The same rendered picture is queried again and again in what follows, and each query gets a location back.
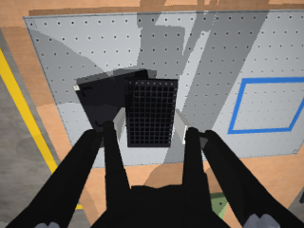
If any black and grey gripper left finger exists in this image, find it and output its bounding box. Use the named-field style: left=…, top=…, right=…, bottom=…
left=5, top=107, right=142, bottom=228

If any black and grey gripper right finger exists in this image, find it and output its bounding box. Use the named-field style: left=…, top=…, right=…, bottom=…
left=173, top=108, right=304, bottom=228

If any blue tape rectangle outline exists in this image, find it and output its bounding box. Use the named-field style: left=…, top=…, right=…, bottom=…
left=227, top=77, right=304, bottom=134

